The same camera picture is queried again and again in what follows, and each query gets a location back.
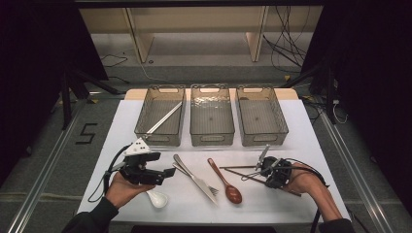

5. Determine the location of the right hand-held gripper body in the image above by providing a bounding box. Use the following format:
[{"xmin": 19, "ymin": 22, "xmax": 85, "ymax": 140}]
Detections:
[{"xmin": 255, "ymin": 144, "xmax": 293, "ymax": 189}]

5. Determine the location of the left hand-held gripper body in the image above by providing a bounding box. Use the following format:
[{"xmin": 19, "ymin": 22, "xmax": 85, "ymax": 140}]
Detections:
[{"xmin": 120, "ymin": 137, "xmax": 164, "ymax": 186}]

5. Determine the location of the white ceramic spoon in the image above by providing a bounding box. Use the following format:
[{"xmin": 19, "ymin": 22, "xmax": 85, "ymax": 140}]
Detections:
[{"xmin": 145, "ymin": 189, "xmax": 169, "ymax": 209}]

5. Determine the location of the metal table knife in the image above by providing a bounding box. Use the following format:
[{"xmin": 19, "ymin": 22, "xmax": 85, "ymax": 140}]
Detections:
[{"xmin": 173, "ymin": 153, "xmax": 220, "ymax": 206}]

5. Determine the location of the white chopstick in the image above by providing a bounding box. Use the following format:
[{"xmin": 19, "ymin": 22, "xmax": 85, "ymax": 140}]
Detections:
[
  {"xmin": 146, "ymin": 101, "xmax": 183, "ymax": 135},
  {"xmin": 147, "ymin": 102, "xmax": 184, "ymax": 136}
]

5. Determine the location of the brown wooden spoon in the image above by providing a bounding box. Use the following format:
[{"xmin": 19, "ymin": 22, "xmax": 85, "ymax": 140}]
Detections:
[{"xmin": 207, "ymin": 157, "xmax": 243, "ymax": 205}]

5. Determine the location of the smoky clear plastic bin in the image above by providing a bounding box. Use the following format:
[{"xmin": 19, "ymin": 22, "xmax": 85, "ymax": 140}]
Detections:
[
  {"xmin": 235, "ymin": 84, "xmax": 290, "ymax": 148},
  {"xmin": 133, "ymin": 84, "xmax": 188, "ymax": 148},
  {"xmin": 189, "ymin": 83, "xmax": 236, "ymax": 148}
]

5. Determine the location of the person's right hand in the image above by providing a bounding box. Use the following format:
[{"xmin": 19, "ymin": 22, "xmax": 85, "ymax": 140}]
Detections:
[{"xmin": 284, "ymin": 162, "xmax": 327, "ymax": 199}]

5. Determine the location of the person's left hand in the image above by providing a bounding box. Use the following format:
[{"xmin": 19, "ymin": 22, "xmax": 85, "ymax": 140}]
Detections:
[{"xmin": 105, "ymin": 172, "xmax": 156, "ymax": 210}]

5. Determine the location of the white table cover sheet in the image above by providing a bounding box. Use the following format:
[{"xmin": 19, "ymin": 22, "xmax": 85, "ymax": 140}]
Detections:
[{"xmin": 77, "ymin": 98, "xmax": 353, "ymax": 226}]

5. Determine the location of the metal fork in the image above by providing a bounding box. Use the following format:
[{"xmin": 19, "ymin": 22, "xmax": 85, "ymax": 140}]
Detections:
[{"xmin": 171, "ymin": 162, "xmax": 220, "ymax": 197}]

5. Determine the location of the black metal stand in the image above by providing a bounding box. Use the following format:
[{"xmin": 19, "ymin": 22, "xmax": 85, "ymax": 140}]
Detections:
[
  {"xmin": 280, "ymin": 56, "xmax": 338, "ymax": 125},
  {"xmin": 59, "ymin": 64, "xmax": 123, "ymax": 131}
]

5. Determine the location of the black curtain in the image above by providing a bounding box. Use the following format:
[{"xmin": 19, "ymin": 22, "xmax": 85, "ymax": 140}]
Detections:
[
  {"xmin": 300, "ymin": 0, "xmax": 412, "ymax": 208},
  {"xmin": 0, "ymin": 0, "xmax": 110, "ymax": 188}
]

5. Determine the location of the beige wooden furniture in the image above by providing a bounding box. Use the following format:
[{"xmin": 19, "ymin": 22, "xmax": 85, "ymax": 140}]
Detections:
[{"xmin": 78, "ymin": 5, "xmax": 325, "ymax": 64}]

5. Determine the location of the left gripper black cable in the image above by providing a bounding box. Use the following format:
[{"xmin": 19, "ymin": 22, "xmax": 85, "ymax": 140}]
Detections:
[{"xmin": 86, "ymin": 144, "xmax": 134, "ymax": 204}]

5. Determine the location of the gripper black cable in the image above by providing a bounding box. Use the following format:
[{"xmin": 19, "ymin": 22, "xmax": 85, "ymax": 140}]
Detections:
[
  {"xmin": 284, "ymin": 157, "xmax": 330, "ymax": 233},
  {"xmin": 86, "ymin": 144, "xmax": 134, "ymax": 204}
]

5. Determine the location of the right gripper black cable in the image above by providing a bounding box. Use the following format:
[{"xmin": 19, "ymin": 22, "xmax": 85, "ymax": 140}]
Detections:
[{"xmin": 284, "ymin": 157, "xmax": 330, "ymax": 233}]

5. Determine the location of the short aluminium floor rail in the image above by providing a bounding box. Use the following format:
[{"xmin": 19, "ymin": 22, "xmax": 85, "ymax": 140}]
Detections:
[{"xmin": 87, "ymin": 90, "xmax": 127, "ymax": 99}]

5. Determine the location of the white floor cable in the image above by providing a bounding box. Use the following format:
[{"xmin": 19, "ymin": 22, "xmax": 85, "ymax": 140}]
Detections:
[{"xmin": 139, "ymin": 61, "xmax": 173, "ymax": 84}]

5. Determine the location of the long aluminium floor rail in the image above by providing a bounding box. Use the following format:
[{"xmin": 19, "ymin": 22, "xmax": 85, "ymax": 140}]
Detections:
[
  {"xmin": 5, "ymin": 96, "xmax": 91, "ymax": 233},
  {"xmin": 315, "ymin": 103, "xmax": 396, "ymax": 233}
]

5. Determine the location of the thin black floor cable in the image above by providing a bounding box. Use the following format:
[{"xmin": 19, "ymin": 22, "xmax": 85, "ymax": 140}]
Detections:
[{"xmin": 99, "ymin": 52, "xmax": 130, "ymax": 85}]

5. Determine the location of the bundle of black floor cables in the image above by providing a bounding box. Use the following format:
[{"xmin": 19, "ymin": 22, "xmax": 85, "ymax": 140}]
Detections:
[{"xmin": 262, "ymin": 5, "xmax": 312, "ymax": 74}]

